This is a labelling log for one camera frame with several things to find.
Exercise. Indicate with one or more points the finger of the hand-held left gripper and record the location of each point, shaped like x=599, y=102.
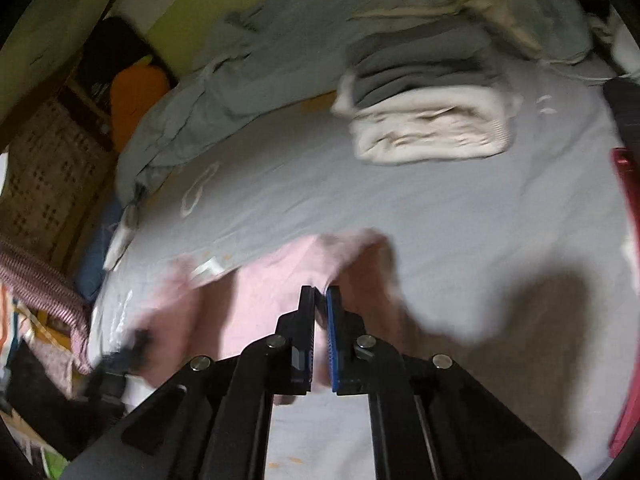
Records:
x=120, y=360

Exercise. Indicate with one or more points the patterned mosaic curtain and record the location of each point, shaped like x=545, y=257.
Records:
x=50, y=175

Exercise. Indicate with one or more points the cream folded cloth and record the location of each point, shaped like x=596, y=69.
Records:
x=430, y=130

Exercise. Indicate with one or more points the checkered canopy cloth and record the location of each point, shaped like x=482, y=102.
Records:
x=50, y=35

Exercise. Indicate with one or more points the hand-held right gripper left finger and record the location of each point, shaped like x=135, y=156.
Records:
x=305, y=320

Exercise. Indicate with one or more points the black bag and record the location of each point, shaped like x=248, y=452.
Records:
x=115, y=40

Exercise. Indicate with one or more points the dark grey cloth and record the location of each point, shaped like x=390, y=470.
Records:
x=625, y=100

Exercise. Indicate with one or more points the houndstooth hanging cloth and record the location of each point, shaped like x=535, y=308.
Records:
x=45, y=280

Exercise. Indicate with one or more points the white plush toy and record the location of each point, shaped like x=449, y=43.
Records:
x=625, y=45

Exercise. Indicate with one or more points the striped colourful cloth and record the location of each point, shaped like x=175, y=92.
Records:
x=10, y=320

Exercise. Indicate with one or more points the grey folded clothes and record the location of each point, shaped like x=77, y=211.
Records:
x=425, y=65

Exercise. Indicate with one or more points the red glossy object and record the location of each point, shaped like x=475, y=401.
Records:
x=630, y=185

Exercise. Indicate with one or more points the pink printed t-shirt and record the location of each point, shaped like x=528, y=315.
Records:
x=260, y=300

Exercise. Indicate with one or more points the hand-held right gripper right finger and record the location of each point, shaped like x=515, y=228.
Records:
x=332, y=340

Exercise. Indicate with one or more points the small white cloth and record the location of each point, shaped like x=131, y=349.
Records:
x=120, y=240

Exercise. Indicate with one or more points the blue pillow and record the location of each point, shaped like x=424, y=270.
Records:
x=95, y=260

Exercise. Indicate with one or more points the grey duvet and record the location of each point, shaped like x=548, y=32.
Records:
x=300, y=25

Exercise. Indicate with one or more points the orange carrot plush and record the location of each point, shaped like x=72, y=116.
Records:
x=135, y=100

